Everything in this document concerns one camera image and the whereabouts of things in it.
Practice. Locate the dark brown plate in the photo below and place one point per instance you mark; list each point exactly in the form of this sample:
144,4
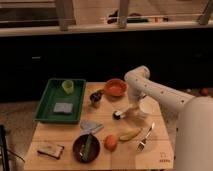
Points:
79,145

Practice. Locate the light green cup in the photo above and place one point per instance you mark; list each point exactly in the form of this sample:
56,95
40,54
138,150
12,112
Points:
68,86

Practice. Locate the orange bowl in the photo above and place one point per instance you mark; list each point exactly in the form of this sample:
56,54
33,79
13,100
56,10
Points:
115,87

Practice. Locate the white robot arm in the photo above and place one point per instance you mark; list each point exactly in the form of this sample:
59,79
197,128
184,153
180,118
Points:
194,138

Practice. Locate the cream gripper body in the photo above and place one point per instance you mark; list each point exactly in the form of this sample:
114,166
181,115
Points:
134,101

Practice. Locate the grey sponge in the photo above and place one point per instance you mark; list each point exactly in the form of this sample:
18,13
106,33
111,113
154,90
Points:
63,108

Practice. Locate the silver fork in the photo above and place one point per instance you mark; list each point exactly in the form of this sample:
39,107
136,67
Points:
142,142

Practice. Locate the orange fruit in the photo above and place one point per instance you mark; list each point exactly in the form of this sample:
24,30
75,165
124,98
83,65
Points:
110,142

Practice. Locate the yellow banana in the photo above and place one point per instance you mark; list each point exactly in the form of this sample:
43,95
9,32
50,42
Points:
130,135

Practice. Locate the green plastic tray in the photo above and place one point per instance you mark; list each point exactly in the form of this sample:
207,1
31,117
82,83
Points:
53,94

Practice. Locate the small metal cup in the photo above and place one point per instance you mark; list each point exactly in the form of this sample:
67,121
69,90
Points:
95,98

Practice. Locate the grey folded cloth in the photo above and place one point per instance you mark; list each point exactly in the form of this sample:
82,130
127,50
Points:
88,126

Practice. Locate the green cucumber piece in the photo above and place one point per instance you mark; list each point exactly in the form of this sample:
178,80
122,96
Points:
87,147

